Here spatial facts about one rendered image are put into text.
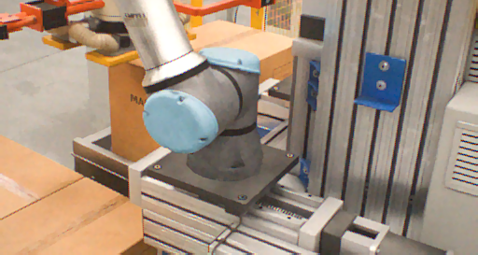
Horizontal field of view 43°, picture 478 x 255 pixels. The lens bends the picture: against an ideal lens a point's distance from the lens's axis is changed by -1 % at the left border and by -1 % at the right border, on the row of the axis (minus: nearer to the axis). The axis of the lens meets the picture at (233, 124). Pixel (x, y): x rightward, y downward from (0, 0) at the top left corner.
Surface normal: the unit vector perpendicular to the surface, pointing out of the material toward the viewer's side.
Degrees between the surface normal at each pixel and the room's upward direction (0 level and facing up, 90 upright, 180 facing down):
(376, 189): 90
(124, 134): 90
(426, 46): 90
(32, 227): 0
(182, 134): 97
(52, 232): 0
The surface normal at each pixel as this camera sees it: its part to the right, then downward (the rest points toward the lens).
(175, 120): -0.37, 0.49
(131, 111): -0.61, 0.32
